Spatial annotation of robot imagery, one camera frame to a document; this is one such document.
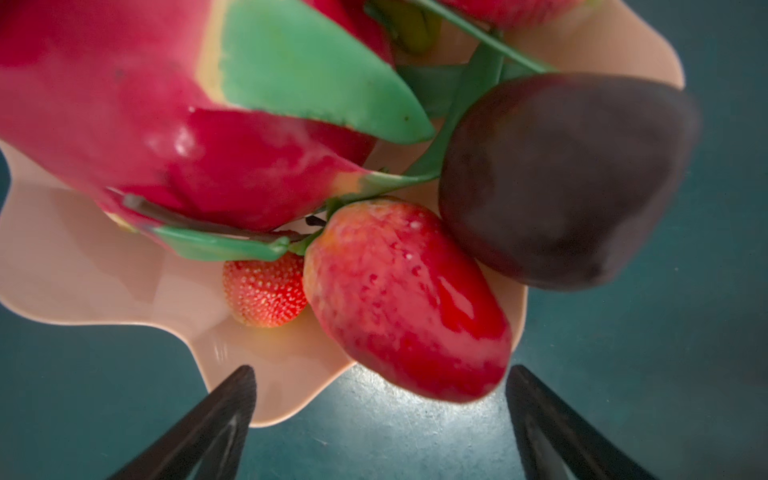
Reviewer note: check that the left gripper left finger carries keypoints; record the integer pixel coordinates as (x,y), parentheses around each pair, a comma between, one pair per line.
(208,442)

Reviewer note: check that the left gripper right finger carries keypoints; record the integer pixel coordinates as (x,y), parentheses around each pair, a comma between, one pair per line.
(554,441)

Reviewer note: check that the red mango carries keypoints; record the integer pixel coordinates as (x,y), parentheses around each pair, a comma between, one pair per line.
(391,287)

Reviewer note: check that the dark purple plum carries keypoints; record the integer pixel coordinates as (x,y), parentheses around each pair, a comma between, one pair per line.
(557,180)

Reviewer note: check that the small red strawberry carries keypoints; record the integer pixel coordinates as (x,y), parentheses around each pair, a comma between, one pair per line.
(265,294)

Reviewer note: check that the pink wavy fruit plate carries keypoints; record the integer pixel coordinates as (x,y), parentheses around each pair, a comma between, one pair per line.
(64,262)

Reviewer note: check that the pink dragon fruit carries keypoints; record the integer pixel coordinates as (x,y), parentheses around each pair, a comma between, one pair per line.
(206,125)

